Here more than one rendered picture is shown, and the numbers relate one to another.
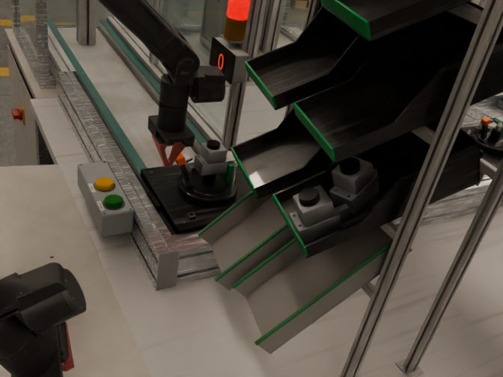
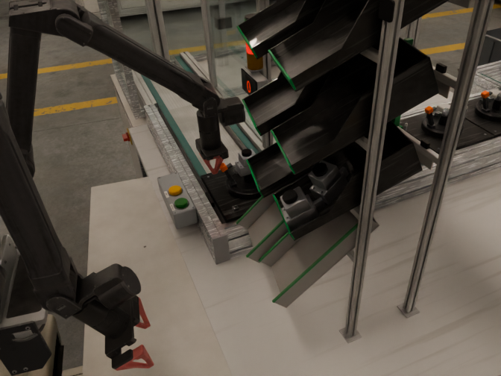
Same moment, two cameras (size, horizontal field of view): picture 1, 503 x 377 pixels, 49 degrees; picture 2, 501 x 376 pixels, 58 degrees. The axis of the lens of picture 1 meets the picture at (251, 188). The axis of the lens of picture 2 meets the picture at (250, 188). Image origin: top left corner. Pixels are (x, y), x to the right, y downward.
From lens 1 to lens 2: 0.22 m
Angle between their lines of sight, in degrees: 12
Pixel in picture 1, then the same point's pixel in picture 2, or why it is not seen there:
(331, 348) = (345, 298)
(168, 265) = (221, 245)
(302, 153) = not seen: hidden behind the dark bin
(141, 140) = not seen: hidden behind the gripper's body
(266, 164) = (271, 170)
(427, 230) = not seen: hidden behind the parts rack
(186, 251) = (232, 235)
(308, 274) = (310, 248)
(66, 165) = (153, 177)
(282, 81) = (268, 111)
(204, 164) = (241, 168)
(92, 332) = (172, 298)
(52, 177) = (144, 187)
